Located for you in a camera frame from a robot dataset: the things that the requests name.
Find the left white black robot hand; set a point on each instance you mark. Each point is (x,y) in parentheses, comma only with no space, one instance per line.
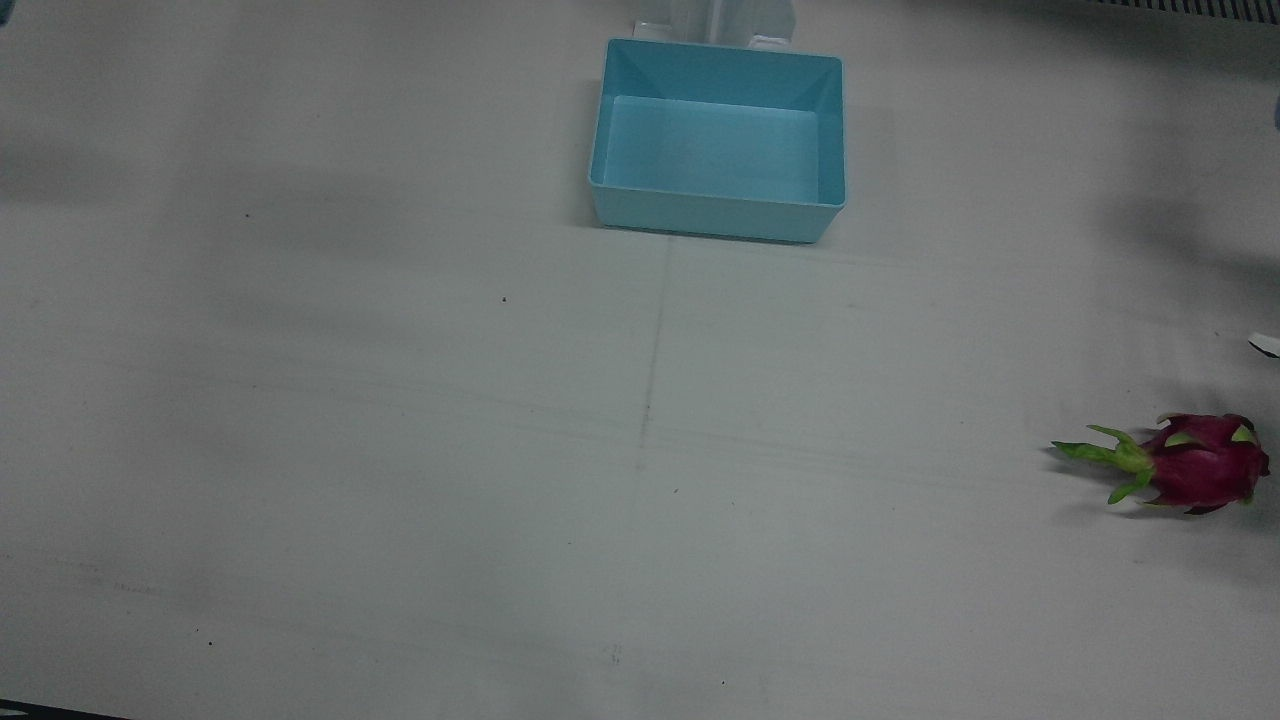
(1268,346)

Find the red dragon fruit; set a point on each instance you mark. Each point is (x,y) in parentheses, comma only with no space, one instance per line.
(1200,465)

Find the light blue plastic box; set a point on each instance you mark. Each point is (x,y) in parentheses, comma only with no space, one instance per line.
(720,150)

